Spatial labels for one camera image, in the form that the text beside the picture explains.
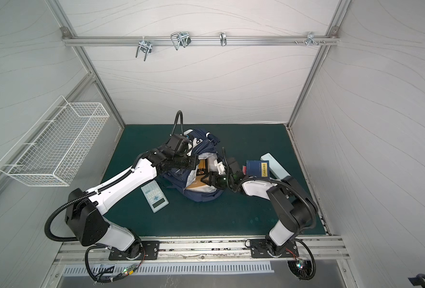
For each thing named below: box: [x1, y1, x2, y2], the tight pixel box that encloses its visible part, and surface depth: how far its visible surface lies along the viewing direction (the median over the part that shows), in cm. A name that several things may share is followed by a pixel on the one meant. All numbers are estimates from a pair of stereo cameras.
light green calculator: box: [140, 180, 170, 213], surface depth 88 cm
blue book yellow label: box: [245, 160, 270, 178], surface depth 99 cm
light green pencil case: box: [260, 153, 292, 180], surface depth 100 cm
